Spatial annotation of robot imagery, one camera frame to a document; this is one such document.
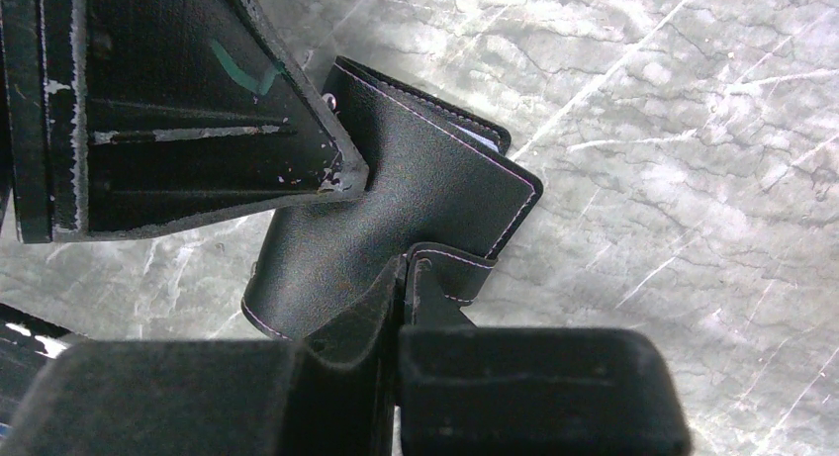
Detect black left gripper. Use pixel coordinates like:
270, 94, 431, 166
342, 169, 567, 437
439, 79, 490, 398
1, 0, 368, 243

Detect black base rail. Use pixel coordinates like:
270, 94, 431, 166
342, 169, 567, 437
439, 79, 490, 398
1, 304, 89, 444

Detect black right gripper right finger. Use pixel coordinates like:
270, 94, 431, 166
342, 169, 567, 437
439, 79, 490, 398
398, 259, 692, 455

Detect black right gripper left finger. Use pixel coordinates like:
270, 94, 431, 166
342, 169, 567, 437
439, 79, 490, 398
1, 257, 404, 455

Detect black card holder wallet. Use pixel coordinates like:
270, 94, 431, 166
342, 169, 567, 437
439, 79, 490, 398
241, 56, 543, 339

